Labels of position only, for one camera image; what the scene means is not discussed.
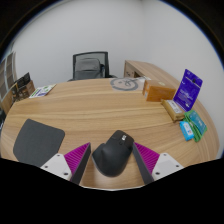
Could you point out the purple retail package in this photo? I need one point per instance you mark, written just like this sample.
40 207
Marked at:
188 90

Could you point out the black box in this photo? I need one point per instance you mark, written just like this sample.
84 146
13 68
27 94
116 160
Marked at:
23 80

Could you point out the orange-brown cardboard box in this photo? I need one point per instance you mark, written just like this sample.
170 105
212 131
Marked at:
160 91

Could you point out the green pack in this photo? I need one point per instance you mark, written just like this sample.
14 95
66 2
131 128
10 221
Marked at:
198 125

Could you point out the dark grey mouse pad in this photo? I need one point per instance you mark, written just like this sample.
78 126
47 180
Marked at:
36 141

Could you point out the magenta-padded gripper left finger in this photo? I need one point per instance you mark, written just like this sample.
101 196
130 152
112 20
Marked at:
60 165

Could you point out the tan box with white label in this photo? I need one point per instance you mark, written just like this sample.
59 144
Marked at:
173 109

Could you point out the brown cardboard box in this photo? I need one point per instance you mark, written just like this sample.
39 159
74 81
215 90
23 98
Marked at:
23 93

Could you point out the wooden side desk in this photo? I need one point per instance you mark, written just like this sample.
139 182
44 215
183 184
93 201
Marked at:
150 68

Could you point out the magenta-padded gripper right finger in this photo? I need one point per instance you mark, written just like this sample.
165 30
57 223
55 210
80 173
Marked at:
165 165

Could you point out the grey backpack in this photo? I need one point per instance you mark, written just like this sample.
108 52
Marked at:
88 68

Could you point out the black computer mouse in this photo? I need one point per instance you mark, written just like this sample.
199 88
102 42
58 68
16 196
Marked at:
111 156

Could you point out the black mesh office chair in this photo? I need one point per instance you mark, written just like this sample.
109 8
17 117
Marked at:
78 55

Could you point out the white green printed leaflet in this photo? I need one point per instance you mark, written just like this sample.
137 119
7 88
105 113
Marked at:
41 91

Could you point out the wooden shelf unit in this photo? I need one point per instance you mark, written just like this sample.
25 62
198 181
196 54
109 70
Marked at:
7 78

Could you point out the small blue pack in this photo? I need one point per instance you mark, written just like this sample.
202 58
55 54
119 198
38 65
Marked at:
186 130

